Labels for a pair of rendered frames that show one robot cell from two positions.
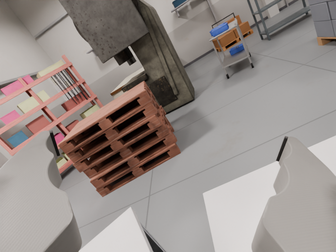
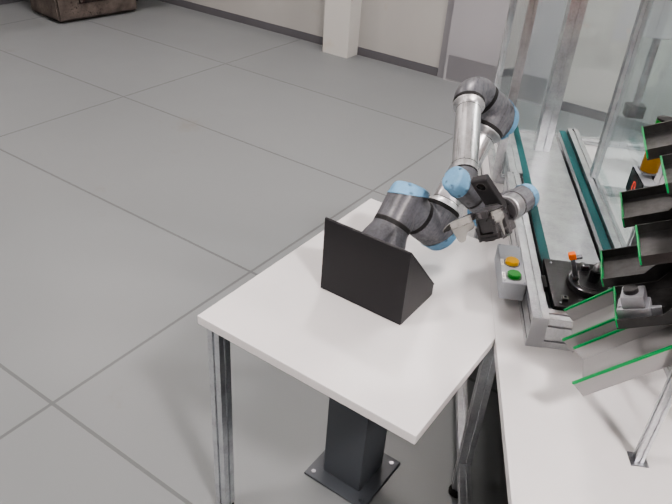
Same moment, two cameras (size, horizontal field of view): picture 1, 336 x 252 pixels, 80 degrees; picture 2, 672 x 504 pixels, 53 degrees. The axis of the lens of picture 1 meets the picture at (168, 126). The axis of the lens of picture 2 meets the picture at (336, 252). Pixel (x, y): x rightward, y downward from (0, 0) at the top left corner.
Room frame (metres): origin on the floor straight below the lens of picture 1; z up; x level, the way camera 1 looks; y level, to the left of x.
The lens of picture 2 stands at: (1.57, 0.18, 2.06)
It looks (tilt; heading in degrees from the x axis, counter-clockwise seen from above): 33 degrees down; 199
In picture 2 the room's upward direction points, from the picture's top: 4 degrees clockwise
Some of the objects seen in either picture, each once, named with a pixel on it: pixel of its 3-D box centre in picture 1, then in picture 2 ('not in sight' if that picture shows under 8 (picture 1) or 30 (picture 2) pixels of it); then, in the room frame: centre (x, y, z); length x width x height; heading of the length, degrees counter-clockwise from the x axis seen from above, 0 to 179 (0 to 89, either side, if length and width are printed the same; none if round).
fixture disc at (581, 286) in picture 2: not in sight; (592, 283); (-0.17, 0.34, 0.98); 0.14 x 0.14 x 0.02
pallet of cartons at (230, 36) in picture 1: (229, 33); not in sight; (6.43, -3.21, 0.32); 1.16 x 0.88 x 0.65; 77
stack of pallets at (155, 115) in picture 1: (125, 135); not in sight; (2.79, 0.59, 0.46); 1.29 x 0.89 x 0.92; 84
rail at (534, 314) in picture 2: not in sight; (523, 244); (-0.40, 0.13, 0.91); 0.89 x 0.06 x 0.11; 14
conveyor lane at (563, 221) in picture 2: not in sight; (576, 248); (-0.47, 0.29, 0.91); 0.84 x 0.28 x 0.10; 14
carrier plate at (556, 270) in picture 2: not in sight; (590, 288); (-0.17, 0.34, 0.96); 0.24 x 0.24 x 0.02; 14
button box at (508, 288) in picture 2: not in sight; (509, 271); (-0.20, 0.11, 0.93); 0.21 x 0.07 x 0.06; 14
